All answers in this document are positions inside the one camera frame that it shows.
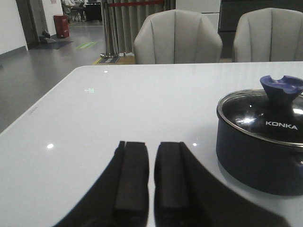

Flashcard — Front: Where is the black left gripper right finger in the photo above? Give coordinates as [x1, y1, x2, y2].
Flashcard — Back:
[154, 142, 289, 227]

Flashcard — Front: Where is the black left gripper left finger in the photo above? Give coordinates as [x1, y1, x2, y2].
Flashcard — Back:
[56, 141, 149, 227]

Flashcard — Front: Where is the glass lid with blue knob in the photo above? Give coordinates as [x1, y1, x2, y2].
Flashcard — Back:
[217, 75, 303, 148]

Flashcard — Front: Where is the dark blue saucepan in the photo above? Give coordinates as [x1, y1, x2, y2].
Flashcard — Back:
[216, 115, 303, 196]

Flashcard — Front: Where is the grey upholstered chair left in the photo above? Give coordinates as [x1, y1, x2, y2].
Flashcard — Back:
[134, 9, 223, 64]

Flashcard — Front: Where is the grey upholstered chair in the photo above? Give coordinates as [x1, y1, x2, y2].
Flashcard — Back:
[134, 9, 223, 64]
[232, 8, 303, 62]

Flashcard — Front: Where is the dark floor mat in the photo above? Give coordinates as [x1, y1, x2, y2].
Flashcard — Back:
[34, 41, 72, 50]

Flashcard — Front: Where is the grey upholstered chair right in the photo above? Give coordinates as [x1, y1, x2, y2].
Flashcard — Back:
[232, 8, 303, 62]

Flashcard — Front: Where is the red trash bin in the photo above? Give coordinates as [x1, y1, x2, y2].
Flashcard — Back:
[53, 15, 69, 38]

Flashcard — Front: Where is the white drawer cabinet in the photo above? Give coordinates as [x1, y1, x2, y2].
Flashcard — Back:
[176, 0, 222, 30]

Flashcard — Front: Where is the seated person in background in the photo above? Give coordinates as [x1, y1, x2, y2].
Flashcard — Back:
[61, 0, 86, 21]

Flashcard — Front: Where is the chrome stanchion post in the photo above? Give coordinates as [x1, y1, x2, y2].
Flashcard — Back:
[100, 0, 118, 58]

